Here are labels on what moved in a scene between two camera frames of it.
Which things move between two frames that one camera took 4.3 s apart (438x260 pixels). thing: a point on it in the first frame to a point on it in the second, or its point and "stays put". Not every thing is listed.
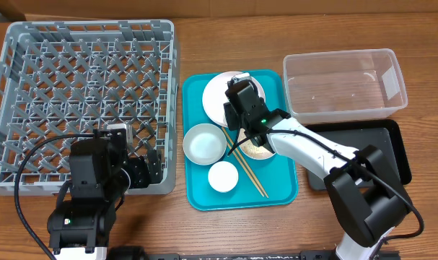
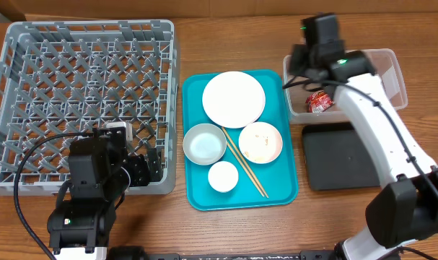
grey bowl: x=204 y=144 stays put
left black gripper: x=144 y=178 stays put
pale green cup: x=223 y=176 stays put
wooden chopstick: x=265 y=193 to x=250 y=177
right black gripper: x=241 y=89 to x=296 y=59
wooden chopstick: x=242 y=160 stays put
